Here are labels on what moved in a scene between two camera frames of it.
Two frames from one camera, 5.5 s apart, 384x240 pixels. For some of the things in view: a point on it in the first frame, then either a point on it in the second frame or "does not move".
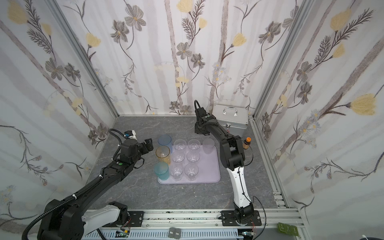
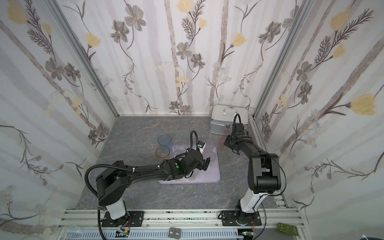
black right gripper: x=200 y=113 -> x=237 y=132
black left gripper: x=146 y=145 -> x=202 y=162
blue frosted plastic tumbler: x=165 y=140 does not move
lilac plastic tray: x=190 y=164 does not move
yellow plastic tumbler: x=163 y=154 does not move
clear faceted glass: x=180 y=144 does not move
